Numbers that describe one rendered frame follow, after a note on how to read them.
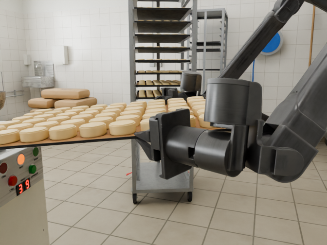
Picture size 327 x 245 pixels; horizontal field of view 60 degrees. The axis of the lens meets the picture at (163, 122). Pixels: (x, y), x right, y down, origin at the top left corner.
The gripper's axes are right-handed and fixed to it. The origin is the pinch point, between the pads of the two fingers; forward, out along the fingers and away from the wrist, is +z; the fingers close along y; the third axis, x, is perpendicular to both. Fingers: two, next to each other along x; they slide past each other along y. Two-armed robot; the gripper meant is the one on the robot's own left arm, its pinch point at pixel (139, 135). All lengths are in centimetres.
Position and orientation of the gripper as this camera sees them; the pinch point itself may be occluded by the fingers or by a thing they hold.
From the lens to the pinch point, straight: 50.8
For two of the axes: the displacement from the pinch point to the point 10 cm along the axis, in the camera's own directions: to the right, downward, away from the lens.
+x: 7.1, -1.8, 6.8
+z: -7.0, -1.0, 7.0
